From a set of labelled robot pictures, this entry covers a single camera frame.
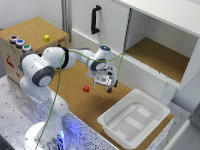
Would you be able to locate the green button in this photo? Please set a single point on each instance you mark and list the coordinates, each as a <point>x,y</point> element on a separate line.
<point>26,47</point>

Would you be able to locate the yellow block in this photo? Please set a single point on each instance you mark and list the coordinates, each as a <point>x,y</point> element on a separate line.
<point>47,38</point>

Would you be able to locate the white plastic box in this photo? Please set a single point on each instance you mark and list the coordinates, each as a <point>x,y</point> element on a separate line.
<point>133,120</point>

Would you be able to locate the blue button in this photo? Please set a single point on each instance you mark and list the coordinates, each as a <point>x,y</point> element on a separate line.
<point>20,42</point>

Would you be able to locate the white sliding door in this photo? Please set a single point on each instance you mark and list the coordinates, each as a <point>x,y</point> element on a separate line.
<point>113,20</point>

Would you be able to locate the white cabinet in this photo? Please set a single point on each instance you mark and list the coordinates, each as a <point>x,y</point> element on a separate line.
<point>173,13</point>

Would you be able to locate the red button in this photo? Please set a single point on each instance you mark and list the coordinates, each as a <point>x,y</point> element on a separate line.
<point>13,38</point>

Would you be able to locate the wooden drawer box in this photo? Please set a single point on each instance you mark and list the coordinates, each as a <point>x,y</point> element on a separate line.
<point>33,28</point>

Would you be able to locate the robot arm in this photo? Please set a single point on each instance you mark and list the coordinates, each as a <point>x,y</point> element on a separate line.
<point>36,70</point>

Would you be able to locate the pink block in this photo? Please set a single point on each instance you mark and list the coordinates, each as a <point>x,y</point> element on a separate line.
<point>86,88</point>

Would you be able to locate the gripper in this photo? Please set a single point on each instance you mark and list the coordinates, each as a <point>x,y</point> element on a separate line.
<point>101,78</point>

